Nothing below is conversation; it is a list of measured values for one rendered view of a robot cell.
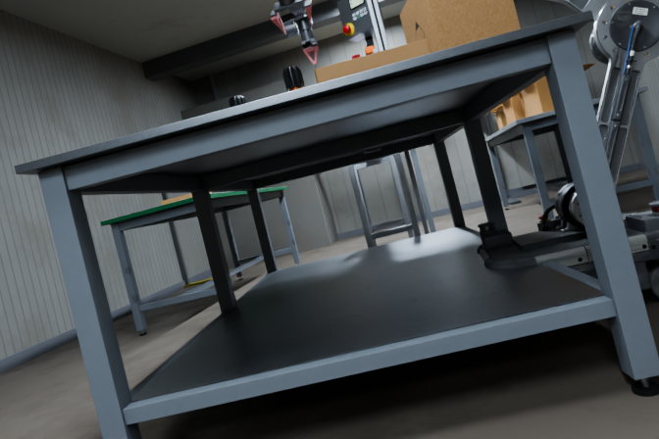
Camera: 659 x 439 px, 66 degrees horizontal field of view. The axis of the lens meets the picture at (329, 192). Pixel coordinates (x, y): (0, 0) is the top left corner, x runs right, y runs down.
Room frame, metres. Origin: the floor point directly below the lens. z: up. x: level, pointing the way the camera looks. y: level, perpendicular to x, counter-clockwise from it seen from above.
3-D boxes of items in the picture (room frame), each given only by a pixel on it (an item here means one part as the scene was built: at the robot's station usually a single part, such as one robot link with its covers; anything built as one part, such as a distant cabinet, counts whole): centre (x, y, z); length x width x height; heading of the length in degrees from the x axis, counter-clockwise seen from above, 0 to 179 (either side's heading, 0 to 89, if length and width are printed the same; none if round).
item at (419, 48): (1.27, -0.17, 0.85); 0.30 x 0.26 x 0.04; 176
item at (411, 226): (3.66, -0.36, 0.47); 1.17 x 0.36 x 0.95; 176
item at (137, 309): (4.17, 0.95, 0.40); 1.90 x 0.75 x 0.80; 168
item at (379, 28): (2.29, -0.40, 1.17); 0.04 x 0.04 x 0.67; 86
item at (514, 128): (4.30, -1.91, 0.39); 2.20 x 0.80 x 0.78; 168
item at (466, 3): (1.54, -0.50, 0.99); 0.30 x 0.24 x 0.27; 3
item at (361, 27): (2.36, -0.34, 1.38); 0.17 x 0.10 x 0.19; 51
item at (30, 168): (2.15, -0.05, 0.82); 2.10 x 1.31 x 0.02; 176
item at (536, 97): (3.49, -1.66, 0.97); 0.51 x 0.42 x 0.37; 84
